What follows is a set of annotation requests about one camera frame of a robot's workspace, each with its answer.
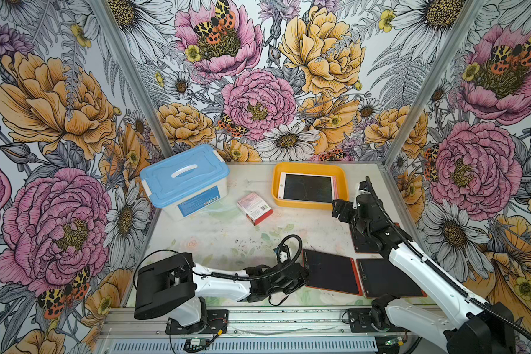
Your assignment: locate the small red white carton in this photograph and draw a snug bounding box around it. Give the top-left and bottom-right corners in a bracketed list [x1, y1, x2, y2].
[237, 192, 273, 226]

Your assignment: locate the pink white writing tablet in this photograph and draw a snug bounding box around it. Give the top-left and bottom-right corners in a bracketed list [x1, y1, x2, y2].
[277, 173, 338, 204]

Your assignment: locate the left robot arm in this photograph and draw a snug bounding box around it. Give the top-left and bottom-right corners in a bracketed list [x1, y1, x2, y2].
[134, 252, 309, 327]

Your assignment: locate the blue lidded storage box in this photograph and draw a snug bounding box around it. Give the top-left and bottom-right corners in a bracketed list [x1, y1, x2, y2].
[140, 144, 230, 221]

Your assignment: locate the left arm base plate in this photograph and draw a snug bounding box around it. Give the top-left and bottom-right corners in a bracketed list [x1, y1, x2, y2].
[165, 308, 230, 336]

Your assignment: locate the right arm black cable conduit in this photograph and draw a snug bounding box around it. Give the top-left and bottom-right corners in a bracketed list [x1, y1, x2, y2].
[364, 176, 531, 354]

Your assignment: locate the aluminium front rail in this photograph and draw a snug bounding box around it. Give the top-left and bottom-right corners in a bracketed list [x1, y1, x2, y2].
[94, 302, 445, 353]

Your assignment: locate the red writing tablet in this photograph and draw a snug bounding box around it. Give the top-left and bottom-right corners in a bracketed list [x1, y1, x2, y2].
[356, 258, 426, 299]
[302, 249, 363, 296]
[350, 221, 402, 255]

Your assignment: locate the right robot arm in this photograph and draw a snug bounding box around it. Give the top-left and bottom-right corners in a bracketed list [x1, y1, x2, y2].
[332, 180, 516, 353]

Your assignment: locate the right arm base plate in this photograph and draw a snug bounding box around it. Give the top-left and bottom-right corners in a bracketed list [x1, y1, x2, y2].
[341, 308, 407, 333]

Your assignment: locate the yellow storage tray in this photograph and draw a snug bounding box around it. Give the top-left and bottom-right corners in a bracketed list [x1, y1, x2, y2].
[271, 162, 348, 210]

